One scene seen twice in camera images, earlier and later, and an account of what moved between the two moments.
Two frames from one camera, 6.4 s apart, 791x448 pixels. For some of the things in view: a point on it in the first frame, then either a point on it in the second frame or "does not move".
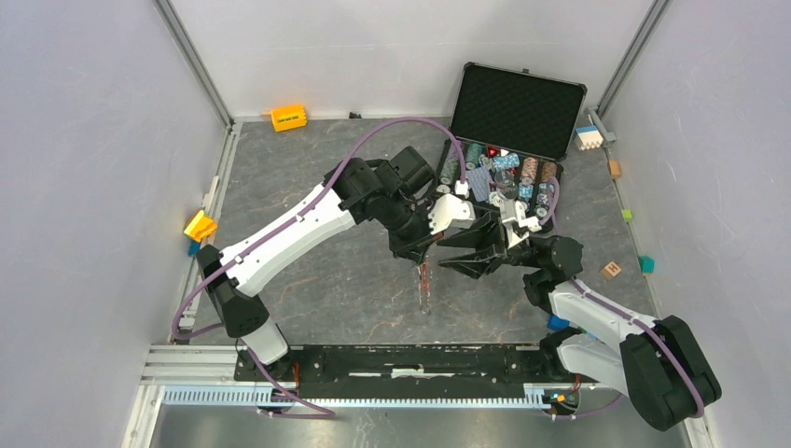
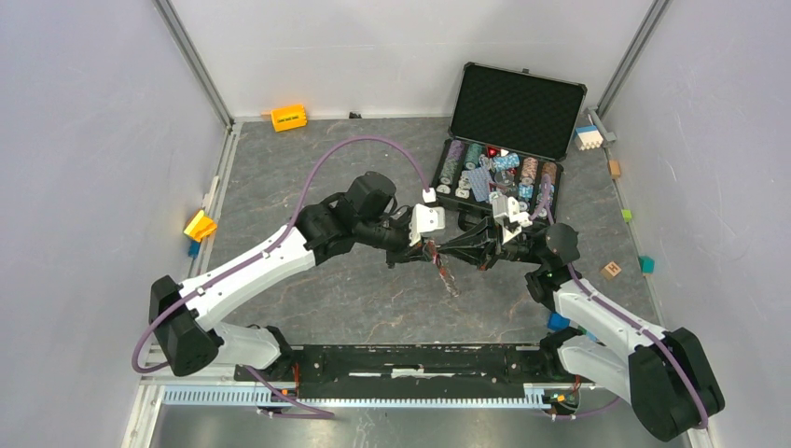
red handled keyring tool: [424, 277] -> [447, 278]
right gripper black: [481, 262] does not move
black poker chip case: [513, 129] does not move
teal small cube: [646, 264] does not move
